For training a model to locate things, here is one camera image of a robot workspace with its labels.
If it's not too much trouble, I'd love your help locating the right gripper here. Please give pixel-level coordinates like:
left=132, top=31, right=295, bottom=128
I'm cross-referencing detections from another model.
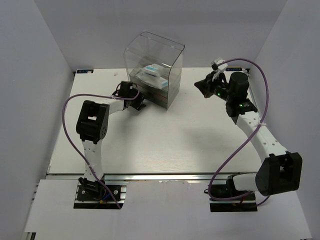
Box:
left=194, top=71, right=234, bottom=103

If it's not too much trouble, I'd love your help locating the white cotton pad pack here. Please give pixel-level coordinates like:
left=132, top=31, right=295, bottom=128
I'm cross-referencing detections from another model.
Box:
left=142, top=63, right=165, bottom=77
left=135, top=71, right=169, bottom=89

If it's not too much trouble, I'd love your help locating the clear acrylic drawer organizer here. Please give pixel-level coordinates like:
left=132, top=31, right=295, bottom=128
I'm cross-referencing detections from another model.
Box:
left=123, top=31, right=185, bottom=110

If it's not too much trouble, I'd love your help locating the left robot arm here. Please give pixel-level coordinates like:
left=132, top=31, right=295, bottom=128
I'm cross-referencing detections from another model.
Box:
left=76, top=81, right=146, bottom=200

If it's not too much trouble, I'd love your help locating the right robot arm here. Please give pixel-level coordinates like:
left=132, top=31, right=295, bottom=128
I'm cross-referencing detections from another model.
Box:
left=194, top=71, right=303, bottom=201

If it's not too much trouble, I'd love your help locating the blue label right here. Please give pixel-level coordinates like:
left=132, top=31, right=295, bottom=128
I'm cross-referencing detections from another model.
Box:
left=225, top=67, right=243, bottom=72

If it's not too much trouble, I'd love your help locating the blue label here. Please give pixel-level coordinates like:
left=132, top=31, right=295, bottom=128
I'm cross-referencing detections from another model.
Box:
left=76, top=69, right=94, bottom=74
left=225, top=67, right=243, bottom=72

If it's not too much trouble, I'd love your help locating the blue label left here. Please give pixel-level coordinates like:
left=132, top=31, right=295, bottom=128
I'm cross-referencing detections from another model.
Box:
left=76, top=69, right=94, bottom=74

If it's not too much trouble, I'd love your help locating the aluminium front rail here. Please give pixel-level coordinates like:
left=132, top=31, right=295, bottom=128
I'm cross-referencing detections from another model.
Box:
left=99, top=171, right=258, bottom=183

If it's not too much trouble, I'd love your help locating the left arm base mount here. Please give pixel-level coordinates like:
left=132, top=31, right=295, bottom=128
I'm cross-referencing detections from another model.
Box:
left=73, top=177, right=128, bottom=210

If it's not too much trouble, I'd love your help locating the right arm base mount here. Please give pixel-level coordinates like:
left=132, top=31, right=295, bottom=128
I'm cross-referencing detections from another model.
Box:
left=204, top=174, right=258, bottom=213

